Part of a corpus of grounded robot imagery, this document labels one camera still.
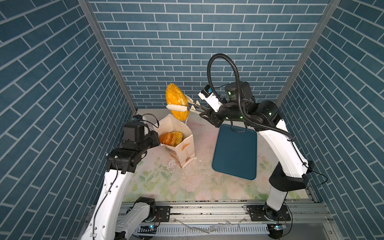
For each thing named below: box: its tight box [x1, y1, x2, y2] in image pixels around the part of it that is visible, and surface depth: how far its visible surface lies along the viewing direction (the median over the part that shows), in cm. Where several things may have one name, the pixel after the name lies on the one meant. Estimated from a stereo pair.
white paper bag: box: [153, 113, 196, 168], surface depth 81 cm
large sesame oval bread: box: [165, 83, 189, 121], surface depth 63 cm
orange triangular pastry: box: [159, 131, 176, 147], surface depth 82 cm
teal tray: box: [212, 124, 258, 180], surface depth 93 cm
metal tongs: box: [166, 94, 207, 112], surface depth 62 cm
